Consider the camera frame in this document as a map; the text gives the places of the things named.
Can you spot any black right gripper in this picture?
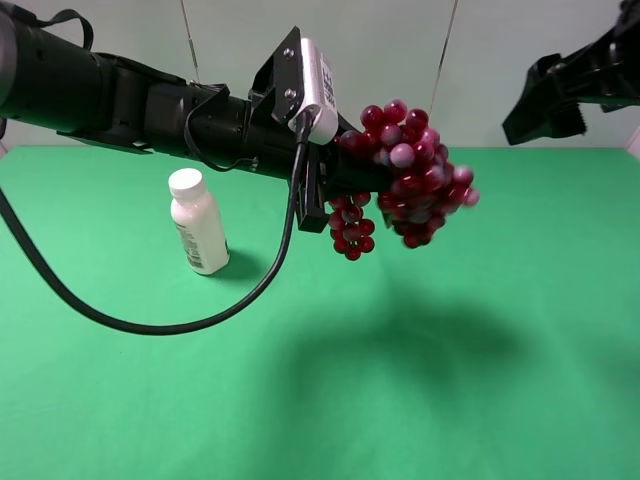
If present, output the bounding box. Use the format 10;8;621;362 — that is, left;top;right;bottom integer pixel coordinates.
502;1;639;146

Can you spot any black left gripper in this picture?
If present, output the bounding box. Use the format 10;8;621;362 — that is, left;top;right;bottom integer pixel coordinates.
184;27;393;233

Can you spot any red purple grape bunch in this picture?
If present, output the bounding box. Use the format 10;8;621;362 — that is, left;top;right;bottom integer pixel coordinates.
325;99;480;261

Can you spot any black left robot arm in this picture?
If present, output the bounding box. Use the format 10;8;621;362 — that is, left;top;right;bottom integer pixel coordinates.
1;2;394;233

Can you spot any white plastic bottle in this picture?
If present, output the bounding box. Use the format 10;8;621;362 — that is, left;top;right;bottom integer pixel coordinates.
168;168;230;275

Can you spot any green table cloth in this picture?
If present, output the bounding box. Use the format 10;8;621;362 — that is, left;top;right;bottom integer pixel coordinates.
1;149;639;479

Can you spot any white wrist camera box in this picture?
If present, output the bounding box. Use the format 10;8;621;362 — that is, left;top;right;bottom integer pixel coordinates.
272;28;339;145

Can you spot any black camera cable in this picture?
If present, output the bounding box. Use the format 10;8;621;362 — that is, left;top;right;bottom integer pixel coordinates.
0;108;316;338

